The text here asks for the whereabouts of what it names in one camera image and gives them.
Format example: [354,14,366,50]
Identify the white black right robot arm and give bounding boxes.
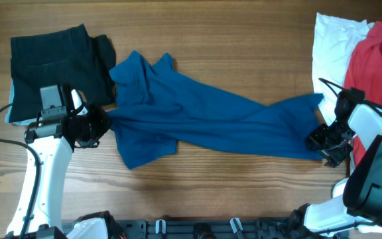
[285,88,382,238]

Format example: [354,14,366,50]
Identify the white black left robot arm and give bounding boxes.
[7,85,111,238]

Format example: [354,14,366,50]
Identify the blue polo shirt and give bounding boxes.
[109,52,322,169]

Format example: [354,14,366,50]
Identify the light grey folded garment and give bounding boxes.
[5,78,43,126]

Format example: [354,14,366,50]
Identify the folded black shorts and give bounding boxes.
[10,25,116,106]

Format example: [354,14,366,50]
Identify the red printed t-shirt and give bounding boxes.
[342,21,382,187]

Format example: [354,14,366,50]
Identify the white t-shirt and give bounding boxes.
[312,14,374,124]

